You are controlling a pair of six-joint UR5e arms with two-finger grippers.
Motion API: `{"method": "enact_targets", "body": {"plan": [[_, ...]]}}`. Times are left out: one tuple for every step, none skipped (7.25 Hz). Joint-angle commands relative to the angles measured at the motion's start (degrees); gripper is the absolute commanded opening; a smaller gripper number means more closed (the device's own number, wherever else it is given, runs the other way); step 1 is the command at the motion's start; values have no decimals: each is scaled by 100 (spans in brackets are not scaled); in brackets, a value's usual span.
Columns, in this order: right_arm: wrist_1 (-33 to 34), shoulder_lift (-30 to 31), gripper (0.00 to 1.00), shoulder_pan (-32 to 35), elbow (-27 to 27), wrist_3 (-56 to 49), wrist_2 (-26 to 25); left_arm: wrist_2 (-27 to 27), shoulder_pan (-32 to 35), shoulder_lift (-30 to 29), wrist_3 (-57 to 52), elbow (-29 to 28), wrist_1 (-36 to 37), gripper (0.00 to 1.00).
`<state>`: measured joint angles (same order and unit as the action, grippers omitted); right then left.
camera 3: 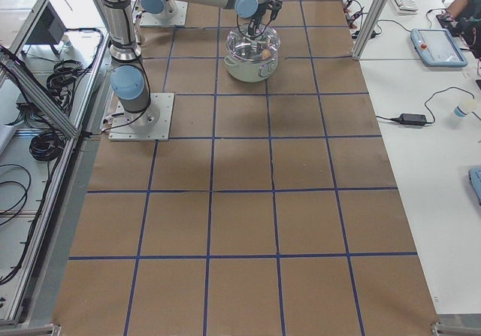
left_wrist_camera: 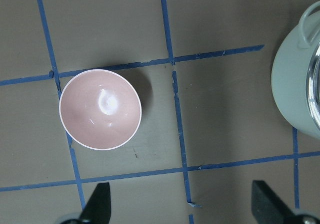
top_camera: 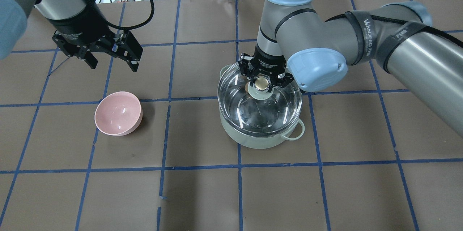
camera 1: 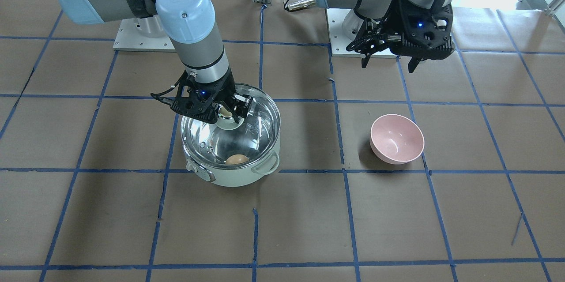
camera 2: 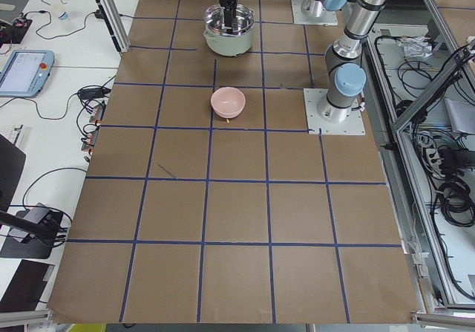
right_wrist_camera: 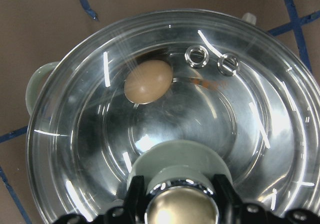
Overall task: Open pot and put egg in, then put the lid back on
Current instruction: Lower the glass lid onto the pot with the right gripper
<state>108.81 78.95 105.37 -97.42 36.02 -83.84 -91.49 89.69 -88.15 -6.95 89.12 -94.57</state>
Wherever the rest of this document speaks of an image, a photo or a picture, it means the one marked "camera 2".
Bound blue teach pendant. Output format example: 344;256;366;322
1;50;55;98

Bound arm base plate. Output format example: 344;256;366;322
304;88;366;136
291;0;338;26

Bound aluminium frame post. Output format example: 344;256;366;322
95;0;131;53

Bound pink bowl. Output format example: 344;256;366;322
210;87;246;119

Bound coiled black cables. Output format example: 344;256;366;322
393;45;475;229

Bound glass pot lid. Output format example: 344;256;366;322
204;4;255;36

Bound crumpled white paper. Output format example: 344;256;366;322
397;36;433;58

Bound black monitor stand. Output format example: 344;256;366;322
1;137;67;259

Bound paper cup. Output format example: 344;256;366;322
58;10;69;22

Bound black power brick on table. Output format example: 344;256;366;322
78;87;111;100

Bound pale green cooking pot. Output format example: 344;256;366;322
203;4;255;57

